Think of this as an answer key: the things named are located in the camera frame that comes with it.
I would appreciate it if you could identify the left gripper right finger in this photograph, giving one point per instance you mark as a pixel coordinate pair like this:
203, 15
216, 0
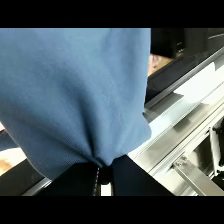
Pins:
136, 180

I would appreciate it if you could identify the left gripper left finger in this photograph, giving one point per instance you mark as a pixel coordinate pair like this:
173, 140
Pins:
75, 180

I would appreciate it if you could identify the blue shirt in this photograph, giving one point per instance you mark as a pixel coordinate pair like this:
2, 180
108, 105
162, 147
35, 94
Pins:
73, 93

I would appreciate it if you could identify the silver frame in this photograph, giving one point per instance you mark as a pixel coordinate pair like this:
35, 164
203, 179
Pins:
186, 133

